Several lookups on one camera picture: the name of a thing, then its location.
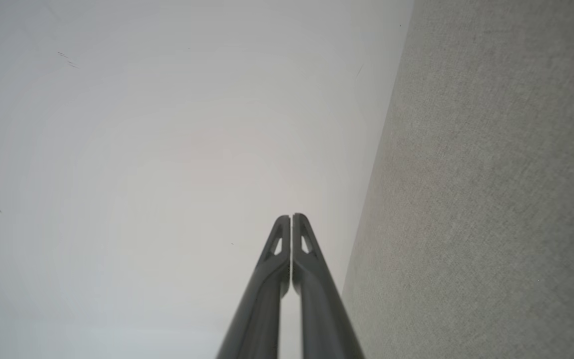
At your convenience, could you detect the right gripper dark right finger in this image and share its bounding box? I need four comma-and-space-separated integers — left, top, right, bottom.
292, 213, 366, 359

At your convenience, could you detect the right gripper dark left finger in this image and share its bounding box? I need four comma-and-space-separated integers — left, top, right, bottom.
216, 214, 291, 359

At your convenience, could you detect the grey fabric sofa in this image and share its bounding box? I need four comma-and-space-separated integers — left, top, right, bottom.
342, 0, 574, 359

